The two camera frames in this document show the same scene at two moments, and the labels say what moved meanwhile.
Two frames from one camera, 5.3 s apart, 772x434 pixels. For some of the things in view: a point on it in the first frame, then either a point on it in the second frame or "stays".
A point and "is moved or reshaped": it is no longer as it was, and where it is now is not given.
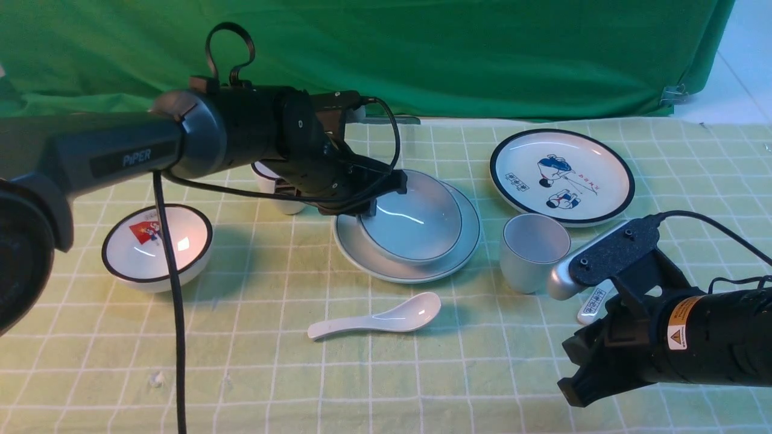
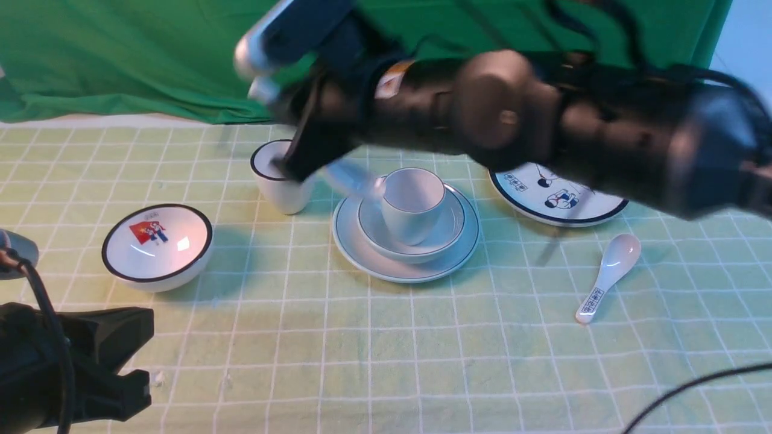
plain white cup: [531, 246] to [412, 198]
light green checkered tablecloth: [96, 357] stays
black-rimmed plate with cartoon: [571, 175] stays
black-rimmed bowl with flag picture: [133, 249] stays
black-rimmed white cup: [266, 182] stays
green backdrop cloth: [444, 59] stays
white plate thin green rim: [348, 235] stays
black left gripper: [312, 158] to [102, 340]
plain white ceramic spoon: [411, 313] is moved or reshaped
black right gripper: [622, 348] to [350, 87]
